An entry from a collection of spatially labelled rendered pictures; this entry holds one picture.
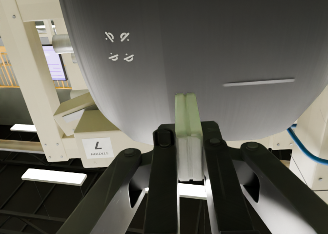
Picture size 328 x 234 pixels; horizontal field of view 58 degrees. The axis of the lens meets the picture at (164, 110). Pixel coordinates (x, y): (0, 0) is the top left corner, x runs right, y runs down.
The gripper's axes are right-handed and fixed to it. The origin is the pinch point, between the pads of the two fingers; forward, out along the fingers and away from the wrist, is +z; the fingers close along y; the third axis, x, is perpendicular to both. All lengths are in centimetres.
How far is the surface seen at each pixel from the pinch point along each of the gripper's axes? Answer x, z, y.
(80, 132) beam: -30, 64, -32
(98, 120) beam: -29, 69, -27
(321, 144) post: -23, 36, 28
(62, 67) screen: -87, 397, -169
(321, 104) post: -14.5, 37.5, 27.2
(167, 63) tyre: 2.0, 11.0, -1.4
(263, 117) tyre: -6.4, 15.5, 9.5
